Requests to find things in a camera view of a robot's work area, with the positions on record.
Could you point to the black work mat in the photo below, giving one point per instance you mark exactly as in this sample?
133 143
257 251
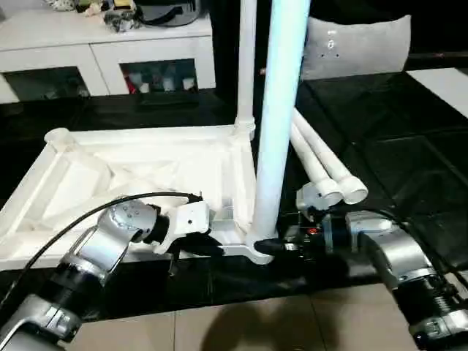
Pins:
402 146

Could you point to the yellow small box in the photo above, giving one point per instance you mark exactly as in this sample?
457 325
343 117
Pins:
124 3

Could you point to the white plastic table leg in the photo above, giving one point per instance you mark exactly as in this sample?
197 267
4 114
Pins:
314 168
329 153
246 55
278 109

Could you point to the white flat board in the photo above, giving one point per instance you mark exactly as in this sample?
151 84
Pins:
442 87

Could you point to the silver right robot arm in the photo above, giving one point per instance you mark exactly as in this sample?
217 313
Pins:
402 248

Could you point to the pale small toy figure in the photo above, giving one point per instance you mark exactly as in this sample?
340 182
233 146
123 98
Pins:
95 7

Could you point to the dark tangled small object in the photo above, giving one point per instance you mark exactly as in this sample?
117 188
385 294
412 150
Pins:
120 20

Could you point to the white cabinet with glass doors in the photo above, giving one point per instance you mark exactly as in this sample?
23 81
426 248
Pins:
91 47

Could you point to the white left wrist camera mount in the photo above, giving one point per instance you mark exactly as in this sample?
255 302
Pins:
190 219

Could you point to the grey cushion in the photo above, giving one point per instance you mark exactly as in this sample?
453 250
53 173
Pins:
365 47

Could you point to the grey rounded device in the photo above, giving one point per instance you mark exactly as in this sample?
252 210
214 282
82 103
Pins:
172 12

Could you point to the white plastic table top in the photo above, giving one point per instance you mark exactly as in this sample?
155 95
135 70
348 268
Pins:
109 146

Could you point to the black box with yellow label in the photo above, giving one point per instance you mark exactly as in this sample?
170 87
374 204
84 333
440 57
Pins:
226 44

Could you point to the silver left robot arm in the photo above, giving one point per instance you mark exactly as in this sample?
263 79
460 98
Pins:
109 234

